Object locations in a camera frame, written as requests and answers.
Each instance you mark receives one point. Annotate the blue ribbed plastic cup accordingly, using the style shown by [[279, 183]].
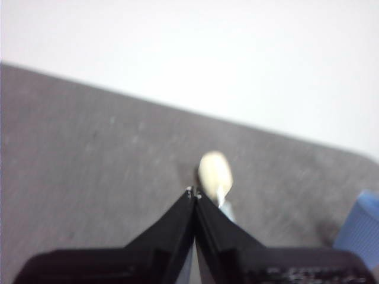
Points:
[[359, 222]]

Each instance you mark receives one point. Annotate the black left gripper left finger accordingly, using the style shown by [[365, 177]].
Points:
[[154, 260]]

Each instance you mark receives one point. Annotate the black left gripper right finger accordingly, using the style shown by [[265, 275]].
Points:
[[237, 263]]

